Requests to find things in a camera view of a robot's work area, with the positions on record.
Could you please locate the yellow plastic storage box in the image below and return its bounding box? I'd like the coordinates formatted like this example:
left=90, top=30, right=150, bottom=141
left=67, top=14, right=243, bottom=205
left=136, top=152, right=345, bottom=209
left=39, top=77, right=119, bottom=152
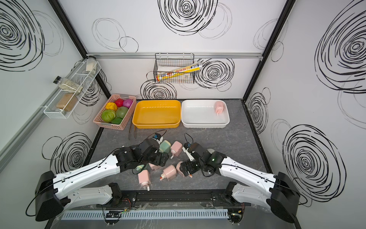
left=132, top=100, right=181, bottom=129

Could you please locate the white plastic storage box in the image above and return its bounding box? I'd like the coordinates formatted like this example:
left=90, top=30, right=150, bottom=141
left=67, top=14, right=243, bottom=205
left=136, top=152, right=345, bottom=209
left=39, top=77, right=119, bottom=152
left=181, top=99, right=230, bottom=128

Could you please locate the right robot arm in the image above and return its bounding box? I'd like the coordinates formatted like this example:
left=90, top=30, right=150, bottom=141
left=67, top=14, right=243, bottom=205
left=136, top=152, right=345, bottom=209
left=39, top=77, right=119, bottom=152
left=177, top=143, right=300, bottom=223

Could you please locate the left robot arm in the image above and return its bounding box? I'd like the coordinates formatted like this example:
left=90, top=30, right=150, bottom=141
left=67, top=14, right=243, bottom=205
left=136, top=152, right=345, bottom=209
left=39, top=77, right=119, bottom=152
left=34, top=138, right=169, bottom=221

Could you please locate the light green toy apple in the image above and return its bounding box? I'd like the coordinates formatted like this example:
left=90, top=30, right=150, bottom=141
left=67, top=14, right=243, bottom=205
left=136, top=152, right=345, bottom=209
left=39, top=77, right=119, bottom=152
left=116, top=106, right=129, bottom=119

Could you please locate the magenta toy fruit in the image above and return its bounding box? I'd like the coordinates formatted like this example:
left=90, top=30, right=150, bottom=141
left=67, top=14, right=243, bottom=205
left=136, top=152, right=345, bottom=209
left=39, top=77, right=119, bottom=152
left=123, top=99, right=133, bottom=109

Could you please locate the green toy cabbage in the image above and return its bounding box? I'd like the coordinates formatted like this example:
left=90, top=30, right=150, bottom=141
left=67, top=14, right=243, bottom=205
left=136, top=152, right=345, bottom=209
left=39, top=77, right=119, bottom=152
left=101, top=110, right=116, bottom=123

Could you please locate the red toy fruit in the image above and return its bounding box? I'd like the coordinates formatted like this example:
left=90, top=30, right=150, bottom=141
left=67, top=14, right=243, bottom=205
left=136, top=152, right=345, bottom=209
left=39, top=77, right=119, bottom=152
left=114, top=98, right=124, bottom=107

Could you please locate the pink perforated basket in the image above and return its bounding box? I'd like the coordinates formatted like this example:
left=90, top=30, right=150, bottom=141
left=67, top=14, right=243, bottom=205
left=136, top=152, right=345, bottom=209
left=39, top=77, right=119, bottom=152
left=93, top=94, right=137, bottom=130

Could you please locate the yellow toy fruit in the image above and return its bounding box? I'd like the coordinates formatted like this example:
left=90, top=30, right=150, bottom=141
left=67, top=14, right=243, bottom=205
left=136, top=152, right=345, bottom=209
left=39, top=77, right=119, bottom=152
left=105, top=102, right=118, bottom=111

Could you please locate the yellow red tube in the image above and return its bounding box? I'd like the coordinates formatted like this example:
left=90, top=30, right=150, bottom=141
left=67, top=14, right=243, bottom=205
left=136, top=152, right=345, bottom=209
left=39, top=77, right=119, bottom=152
left=155, top=63, right=202, bottom=82

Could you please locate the brown block on shelf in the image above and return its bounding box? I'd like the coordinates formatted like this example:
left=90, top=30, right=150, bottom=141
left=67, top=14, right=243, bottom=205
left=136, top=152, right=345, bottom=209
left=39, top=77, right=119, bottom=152
left=56, top=94, right=78, bottom=112

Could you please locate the clear jar on shelf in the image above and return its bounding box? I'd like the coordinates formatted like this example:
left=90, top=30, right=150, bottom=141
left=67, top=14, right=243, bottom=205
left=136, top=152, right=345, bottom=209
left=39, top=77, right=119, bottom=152
left=85, top=56, right=97, bottom=73

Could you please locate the bottle lying on shelf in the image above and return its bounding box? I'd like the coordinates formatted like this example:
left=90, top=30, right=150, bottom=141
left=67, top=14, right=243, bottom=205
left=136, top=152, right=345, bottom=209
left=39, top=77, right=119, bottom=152
left=53, top=76, right=83, bottom=94

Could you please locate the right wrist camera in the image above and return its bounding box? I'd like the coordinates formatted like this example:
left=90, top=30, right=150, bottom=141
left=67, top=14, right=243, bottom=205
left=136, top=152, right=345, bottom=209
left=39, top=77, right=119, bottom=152
left=182, top=142, right=194, bottom=161

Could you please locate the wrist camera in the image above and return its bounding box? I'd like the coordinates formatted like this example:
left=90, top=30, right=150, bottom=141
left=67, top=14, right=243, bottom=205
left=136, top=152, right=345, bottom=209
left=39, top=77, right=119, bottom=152
left=182, top=142, right=194, bottom=161
left=152, top=133, right=164, bottom=145

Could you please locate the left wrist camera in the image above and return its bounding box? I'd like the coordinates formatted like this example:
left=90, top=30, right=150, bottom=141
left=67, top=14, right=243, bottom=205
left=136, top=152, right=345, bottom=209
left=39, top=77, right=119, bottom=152
left=152, top=133, right=164, bottom=145

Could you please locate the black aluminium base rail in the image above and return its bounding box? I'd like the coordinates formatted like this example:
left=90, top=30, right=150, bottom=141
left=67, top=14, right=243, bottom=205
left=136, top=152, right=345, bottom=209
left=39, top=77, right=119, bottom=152
left=58, top=188, right=289, bottom=204

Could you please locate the black wire wall basket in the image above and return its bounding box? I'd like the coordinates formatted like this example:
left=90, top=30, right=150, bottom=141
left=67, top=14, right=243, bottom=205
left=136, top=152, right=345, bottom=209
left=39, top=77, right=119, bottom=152
left=153, top=52, right=195, bottom=84

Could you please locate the white wire wall shelf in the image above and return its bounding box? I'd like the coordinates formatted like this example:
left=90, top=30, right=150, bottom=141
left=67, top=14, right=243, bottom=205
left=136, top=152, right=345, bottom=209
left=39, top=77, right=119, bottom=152
left=43, top=58, right=102, bottom=119

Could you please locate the white slotted cable duct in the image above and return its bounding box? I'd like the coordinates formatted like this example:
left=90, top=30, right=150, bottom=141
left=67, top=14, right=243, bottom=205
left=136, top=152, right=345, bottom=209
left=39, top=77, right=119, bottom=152
left=61, top=209, right=229, bottom=220

